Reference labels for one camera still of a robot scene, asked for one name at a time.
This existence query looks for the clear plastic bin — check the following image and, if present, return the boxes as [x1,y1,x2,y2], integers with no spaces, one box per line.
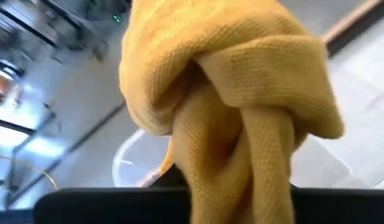
[112,129,174,188]

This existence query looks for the black aluminium frame rail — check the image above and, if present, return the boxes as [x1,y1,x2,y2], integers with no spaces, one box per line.
[325,0,384,58]

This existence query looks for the mustard yellow towel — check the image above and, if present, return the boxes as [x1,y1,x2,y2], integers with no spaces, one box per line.
[118,0,345,224]

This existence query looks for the thin yellow cable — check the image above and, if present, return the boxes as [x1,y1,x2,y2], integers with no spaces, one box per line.
[0,154,59,191]

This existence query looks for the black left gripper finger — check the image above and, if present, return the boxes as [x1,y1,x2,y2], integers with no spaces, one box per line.
[154,164,191,189]

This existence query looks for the black equipment rack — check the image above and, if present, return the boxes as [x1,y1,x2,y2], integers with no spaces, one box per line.
[0,0,132,65]

